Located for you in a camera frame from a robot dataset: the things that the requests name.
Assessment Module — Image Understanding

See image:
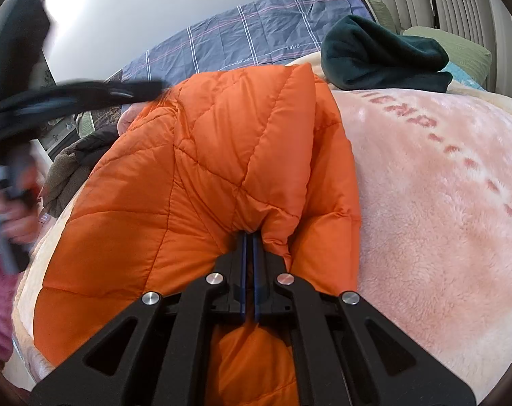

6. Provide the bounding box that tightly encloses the light blue cloth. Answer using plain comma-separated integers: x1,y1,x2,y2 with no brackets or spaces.
444,61,486,91

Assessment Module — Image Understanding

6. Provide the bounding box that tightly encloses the grey curtain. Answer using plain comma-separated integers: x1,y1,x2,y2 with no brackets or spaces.
370,0,512,94

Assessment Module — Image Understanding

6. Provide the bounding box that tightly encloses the olive fleece garment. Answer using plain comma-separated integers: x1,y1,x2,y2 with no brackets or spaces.
42,139,96,217

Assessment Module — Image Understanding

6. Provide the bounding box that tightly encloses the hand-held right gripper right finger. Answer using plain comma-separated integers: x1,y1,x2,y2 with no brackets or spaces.
255,232,477,406

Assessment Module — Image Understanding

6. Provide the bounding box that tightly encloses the person's left hand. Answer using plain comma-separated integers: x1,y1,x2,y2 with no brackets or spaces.
0,186,43,258

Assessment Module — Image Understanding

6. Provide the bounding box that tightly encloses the black garment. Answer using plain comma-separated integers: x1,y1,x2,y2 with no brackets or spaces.
75,129,118,166

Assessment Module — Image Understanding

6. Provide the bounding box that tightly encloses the pink puffer jacket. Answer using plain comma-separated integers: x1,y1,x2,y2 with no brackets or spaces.
117,105,139,137

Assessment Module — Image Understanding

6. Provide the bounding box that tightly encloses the orange puffer jacket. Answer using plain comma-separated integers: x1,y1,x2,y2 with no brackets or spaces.
33,63,363,406

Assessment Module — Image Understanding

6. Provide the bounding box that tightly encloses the blue plaid bed sheet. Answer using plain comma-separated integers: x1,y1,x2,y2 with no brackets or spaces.
106,0,375,89

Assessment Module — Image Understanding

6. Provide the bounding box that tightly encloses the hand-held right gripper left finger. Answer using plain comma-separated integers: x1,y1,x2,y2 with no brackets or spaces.
29,232,254,406

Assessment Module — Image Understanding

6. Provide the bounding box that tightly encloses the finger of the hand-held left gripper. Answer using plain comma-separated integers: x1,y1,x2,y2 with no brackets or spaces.
48,80,164,101
0,95,132,136

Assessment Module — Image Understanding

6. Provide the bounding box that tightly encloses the green pillow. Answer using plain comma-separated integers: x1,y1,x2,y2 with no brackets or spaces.
368,0,398,35
402,25,493,81

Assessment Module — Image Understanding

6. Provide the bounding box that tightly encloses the dark green garment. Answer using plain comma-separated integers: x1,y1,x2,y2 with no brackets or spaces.
320,15,453,93

